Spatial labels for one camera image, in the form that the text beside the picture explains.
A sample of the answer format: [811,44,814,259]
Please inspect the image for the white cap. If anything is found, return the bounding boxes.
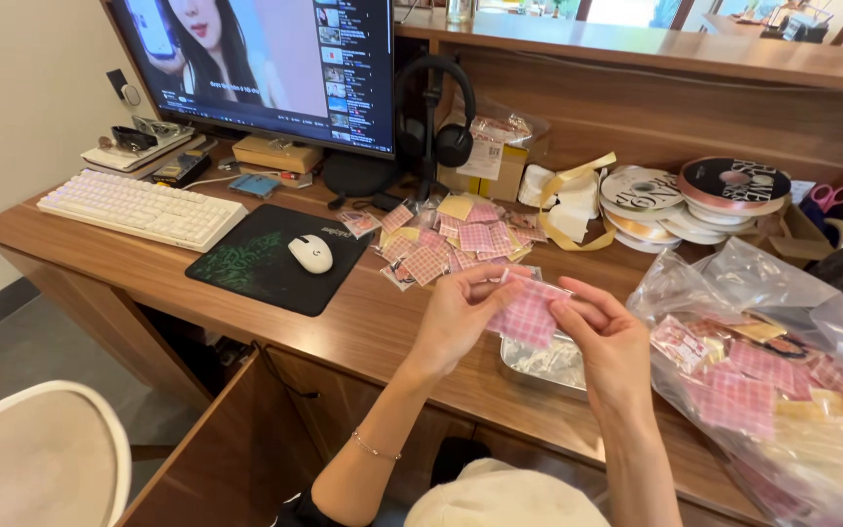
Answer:
[402,457,613,527]

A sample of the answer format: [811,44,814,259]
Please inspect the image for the cream ribbon strip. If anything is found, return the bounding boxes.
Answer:
[537,151,619,253]

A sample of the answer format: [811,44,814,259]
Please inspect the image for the black headphones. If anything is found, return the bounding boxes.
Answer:
[395,55,478,169]

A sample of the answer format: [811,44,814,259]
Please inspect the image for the person's left hand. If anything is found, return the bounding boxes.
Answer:
[407,263,533,379]

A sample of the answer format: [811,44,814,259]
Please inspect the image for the clear bag of packets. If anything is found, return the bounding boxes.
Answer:
[626,236,843,527]

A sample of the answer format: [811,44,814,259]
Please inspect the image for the open wooden cabinet door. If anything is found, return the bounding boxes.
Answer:
[113,350,327,527]

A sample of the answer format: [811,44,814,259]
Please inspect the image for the computer monitor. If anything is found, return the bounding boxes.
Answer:
[103,0,398,161]

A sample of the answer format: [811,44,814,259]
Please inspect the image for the white keyboard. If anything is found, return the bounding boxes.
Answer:
[36,169,250,253]

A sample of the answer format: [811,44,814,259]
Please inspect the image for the thin bracelet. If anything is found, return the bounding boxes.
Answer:
[351,429,403,463]

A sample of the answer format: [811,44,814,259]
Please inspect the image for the pile of checkered packets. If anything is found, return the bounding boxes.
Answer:
[337,193,548,292]

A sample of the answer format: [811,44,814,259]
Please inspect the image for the pink checkered packet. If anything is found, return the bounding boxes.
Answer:
[486,269,573,349]

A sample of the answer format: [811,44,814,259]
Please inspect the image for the blue card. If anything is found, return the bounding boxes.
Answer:
[228,173,281,200]

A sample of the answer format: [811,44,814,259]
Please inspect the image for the stack of books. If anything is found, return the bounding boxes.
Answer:
[80,121,208,182]

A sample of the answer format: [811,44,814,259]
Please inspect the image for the wall power plug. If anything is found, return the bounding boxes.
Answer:
[105,68,143,108]

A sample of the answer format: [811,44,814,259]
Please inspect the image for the white computer mouse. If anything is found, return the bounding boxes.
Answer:
[287,234,335,275]

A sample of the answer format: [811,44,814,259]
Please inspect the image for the brown cardboard box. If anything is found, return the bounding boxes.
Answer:
[232,134,324,176]

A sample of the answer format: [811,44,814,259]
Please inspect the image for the pink handled scissors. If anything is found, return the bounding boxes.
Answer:
[808,183,843,221]

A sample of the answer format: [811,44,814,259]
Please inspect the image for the black mouse pad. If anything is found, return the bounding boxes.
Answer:
[184,203,375,318]

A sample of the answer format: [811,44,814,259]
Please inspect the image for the white foam pieces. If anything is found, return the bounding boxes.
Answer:
[518,164,602,244]

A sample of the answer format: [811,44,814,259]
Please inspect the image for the white chair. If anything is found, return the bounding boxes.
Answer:
[0,380,133,527]

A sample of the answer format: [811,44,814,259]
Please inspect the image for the small black box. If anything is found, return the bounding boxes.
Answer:
[151,151,212,188]

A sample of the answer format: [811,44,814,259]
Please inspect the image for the black headphone stand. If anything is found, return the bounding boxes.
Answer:
[407,69,446,204]

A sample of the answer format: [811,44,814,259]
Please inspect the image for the silver foil tray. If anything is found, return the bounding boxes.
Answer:
[500,331,588,392]

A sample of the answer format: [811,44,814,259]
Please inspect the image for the cardboard box with bag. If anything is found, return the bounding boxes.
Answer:
[436,110,550,203]

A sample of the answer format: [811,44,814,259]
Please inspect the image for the stack of ribbon spools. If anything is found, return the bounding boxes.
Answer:
[599,156,793,255]

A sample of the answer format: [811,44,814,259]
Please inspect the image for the person's right hand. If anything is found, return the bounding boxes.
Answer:
[547,276,653,418]

